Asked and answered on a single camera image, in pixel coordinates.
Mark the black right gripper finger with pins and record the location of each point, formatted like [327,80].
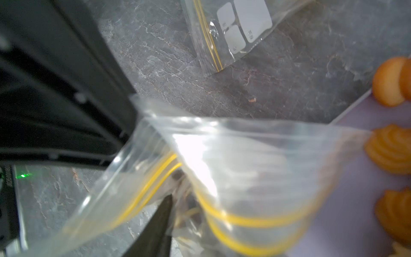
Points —
[154,241]

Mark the lavender plastic tray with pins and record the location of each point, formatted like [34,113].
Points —
[346,225]

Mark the pile of orange cookies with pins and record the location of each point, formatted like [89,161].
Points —
[390,149]

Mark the ziploc bag of mixed cookies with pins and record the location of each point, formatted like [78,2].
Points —
[240,186]

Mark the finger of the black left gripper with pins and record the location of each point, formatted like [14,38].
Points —
[42,122]
[63,37]

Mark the ziploc bag of orange cookies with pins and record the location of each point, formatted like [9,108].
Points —
[223,32]

